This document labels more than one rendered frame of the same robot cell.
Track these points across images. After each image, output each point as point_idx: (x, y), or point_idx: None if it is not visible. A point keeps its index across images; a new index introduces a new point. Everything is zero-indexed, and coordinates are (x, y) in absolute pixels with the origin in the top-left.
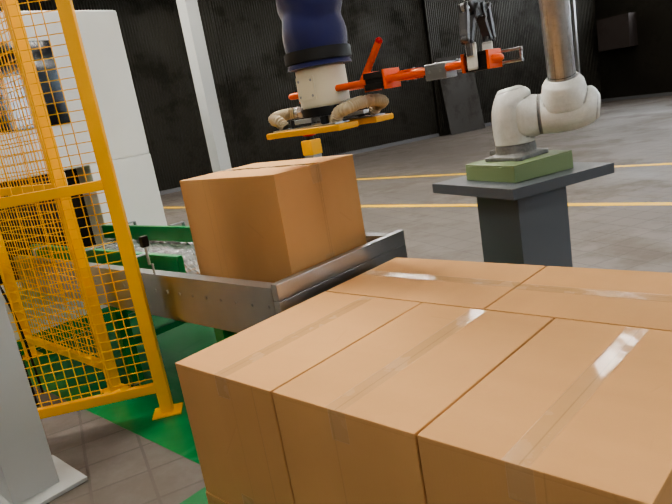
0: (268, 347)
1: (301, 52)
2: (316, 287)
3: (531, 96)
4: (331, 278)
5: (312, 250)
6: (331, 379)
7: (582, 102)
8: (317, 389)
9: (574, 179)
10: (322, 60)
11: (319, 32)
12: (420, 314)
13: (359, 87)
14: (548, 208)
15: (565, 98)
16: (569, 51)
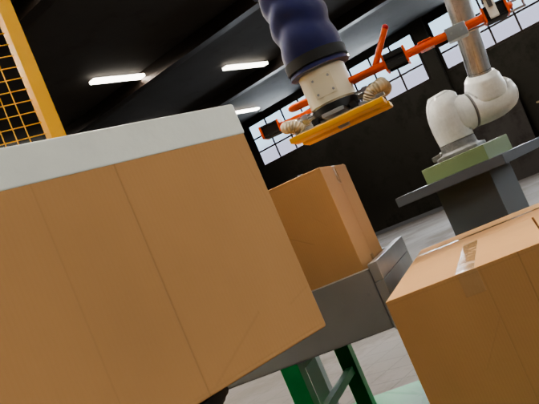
0: (461, 262)
1: (317, 50)
2: (391, 272)
3: (460, 94)
4: (394, 267)
5: (362, 247)
6: None
7: (506, 86)
8: None
9: (528, 147)
10: (336, 54)
11: (327, 31)
12: None
13: (368, 76)
14: (510, 185)
15: (493, 86)
16: (484, 47)
